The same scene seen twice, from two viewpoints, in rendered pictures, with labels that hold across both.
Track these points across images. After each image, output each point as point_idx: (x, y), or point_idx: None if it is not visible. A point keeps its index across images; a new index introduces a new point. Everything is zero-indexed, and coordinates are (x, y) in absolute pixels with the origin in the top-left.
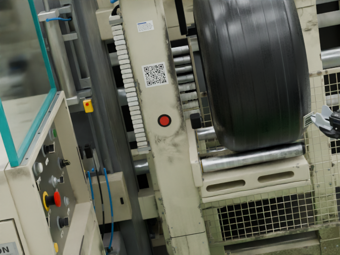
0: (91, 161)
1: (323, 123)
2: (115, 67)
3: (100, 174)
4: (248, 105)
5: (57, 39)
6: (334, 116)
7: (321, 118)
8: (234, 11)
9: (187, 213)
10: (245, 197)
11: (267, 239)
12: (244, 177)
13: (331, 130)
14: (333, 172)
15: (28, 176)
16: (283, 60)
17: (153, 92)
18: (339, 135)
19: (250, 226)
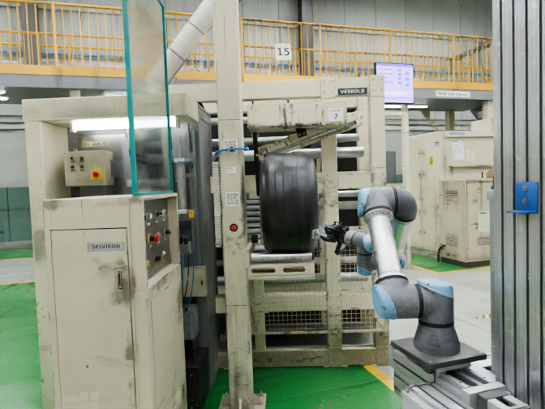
0: (186, 247)
1: (322, 233)
2: None
3: (192, 265)
4: (280, 216)
5: (182, 174)
6: (328, 226)
7: (321, 230)
8: (280, 165)
9: (238, 290)
10: (283, 307)
11: (295, 344)
12: (274, 267)
13: (326, 237)
14: (341, 299)
15: (140, 203)
16: (302, 192)
17: (229, 209)
18: (330, 239)
19: (286, 337)
